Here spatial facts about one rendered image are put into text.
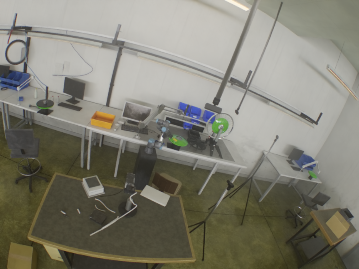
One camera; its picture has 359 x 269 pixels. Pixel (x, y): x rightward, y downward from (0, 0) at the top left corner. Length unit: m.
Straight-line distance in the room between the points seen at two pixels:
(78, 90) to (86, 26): 1.22
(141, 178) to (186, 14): 2.85
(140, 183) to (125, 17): 2.83
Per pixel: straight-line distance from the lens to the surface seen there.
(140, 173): 2.75
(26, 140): 2.49
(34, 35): 3.63
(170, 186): 2.25
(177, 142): 2.65
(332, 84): 5.43
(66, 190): 1.76
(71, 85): 3.51
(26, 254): 2.37
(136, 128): 2.95
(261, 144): 4.52
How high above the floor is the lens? 2.32
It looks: 25 degrees down
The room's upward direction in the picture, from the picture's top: 21 degrees clockwise
